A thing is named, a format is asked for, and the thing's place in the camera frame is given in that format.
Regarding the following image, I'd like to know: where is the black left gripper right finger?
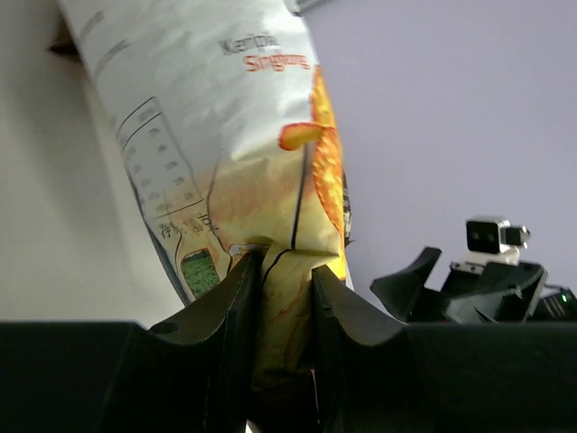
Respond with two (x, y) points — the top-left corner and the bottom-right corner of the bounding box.
(311, 267), (576, 432)

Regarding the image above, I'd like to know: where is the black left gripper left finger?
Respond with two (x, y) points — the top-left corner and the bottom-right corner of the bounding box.
(1, 253), (261, 432)

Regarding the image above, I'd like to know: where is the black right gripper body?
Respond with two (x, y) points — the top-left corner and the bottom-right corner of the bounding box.
(441, 262), (576, 323)

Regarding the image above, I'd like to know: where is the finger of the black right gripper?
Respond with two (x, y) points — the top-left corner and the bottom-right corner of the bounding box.
(370, 246), (442, 322)
(444, 262), (548, 323)

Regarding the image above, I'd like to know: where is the brown Chuba barbecue chips bag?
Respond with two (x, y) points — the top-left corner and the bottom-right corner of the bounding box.
(60, 1), (347, 391)

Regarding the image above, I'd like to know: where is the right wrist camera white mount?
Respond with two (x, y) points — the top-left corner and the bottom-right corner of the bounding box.
(450, 216), (531, 274)

